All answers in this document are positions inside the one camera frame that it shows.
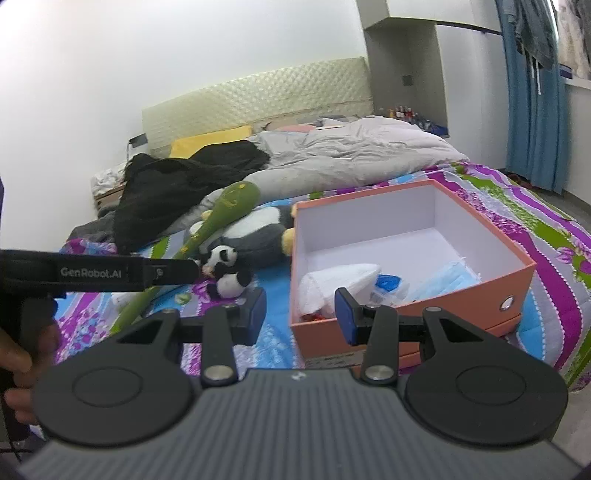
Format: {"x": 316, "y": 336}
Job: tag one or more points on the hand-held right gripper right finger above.
{"x": 346, "y": 318}

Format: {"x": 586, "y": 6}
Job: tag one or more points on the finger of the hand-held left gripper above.
{"x": 178, "y": 271}

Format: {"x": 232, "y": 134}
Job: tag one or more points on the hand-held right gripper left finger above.
{"x": 256, "y": 316}

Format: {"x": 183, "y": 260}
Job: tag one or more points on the red packet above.
{"x": 313, "y": 317}

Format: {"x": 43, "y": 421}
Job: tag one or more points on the white cloth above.
{"x": 332, "y": 286}
{"x": 108, "y": 177}

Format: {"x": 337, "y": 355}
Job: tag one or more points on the small panda plush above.
{"x": 228, "y": 272}

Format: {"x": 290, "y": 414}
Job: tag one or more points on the orange cardboard box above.
{"x": 461, "y": 300}

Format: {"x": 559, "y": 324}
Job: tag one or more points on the person's left hand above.
{"x": 27, "y": 350}

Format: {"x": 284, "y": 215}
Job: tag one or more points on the dark grey cloth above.
{"x": 92, "y": 228}

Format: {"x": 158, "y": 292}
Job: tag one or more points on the blue plastic bag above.
{"x": 390, "y": 284}

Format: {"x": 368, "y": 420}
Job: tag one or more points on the wooden nightstand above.
{"x": 108, "y": 196}

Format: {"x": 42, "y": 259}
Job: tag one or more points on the grey white penguin plush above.
{"x": 258, "y": 235}

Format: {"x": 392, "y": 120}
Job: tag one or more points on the green plush bat toy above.
{"x": 231, "y": 203}

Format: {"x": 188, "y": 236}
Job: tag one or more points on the black clothes pile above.
{"x": 184, "y": 184}

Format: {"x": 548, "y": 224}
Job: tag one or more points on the white crumpled cloth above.
{"x": 108, "y": 177}

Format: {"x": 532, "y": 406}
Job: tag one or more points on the blue face masks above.
{"x": 443, "y": 281}

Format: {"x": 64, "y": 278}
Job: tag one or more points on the yellow pillow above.
{"x": 207, "y": 141}

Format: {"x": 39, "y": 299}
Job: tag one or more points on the grey quilt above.
{"x": 360, "y": 152}

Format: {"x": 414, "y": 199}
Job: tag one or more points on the pink pillow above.
{"x": 295, "y": 127}

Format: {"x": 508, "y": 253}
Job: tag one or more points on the cream padded headboard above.
{"x": 258, "y": 101}

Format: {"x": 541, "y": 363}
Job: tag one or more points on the colourful floral bedsheet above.
{"x": 531, "y": 221}

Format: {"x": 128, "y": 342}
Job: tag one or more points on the group of small bottles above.
{"x": 401, "y": 113}

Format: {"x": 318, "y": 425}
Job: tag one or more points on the blue curtain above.
{"x": 531, "y": 115}

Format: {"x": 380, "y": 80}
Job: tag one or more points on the black curtain rod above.
{"x": 468, "y": 26}

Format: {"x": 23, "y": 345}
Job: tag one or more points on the wall socket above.
{"x": 138, "y": 139}

